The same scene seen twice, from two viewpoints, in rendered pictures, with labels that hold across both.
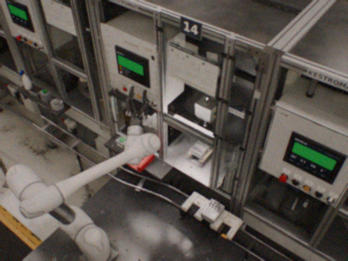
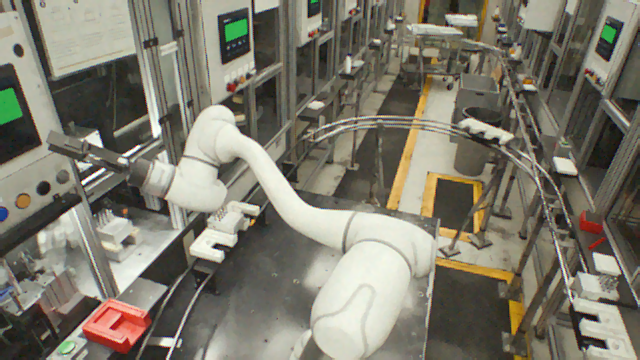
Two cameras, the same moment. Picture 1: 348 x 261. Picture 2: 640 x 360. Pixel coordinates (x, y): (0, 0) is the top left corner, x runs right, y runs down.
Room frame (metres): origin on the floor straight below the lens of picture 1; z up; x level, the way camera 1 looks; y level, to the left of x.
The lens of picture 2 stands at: (1.29, 1.15, 1.97)
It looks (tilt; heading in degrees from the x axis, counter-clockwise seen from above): 32 degrees down; 250
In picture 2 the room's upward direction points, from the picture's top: 2 degrees clockwise
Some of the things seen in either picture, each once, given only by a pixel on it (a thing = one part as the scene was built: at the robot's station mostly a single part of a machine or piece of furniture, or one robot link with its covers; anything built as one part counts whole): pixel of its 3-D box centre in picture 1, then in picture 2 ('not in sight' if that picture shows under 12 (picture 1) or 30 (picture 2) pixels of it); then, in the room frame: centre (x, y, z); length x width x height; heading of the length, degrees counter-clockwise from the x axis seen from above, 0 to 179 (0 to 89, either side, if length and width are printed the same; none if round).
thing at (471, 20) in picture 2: not in sight; (457, 42); (-3.51, -4.93, 0.48); 0.84 x 0.58 x 0.97; 61
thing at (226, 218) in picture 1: (211, 217); (227, 233); (1.22, -0.24, 0.84); 0.36 x 0.14 x 0.10; 53
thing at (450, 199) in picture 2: not in sight; (453, 203); (-0.80, -1.10, 0.01); 1.00 x 0.55 x 0.01; 53
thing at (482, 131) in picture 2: not in sight; (484, 134); (-0.65, -0.81, 0.84); 0.37 x 0.14 x 0.10; 111
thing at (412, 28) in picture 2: not in sight; (430, 55); (-2.41, -4.16, 0.48); 0.88 x 0.56 x 0.96; 161
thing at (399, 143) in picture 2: not in sight; (405, 100); (-1.68, -3.53, 0.01); 5.85 x 0.59 x 0.01; 53
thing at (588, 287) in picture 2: not in sight; (597, 285); (-0.05, 0.57, 0.92); 0.13 x 0.10 x 0.09; 143
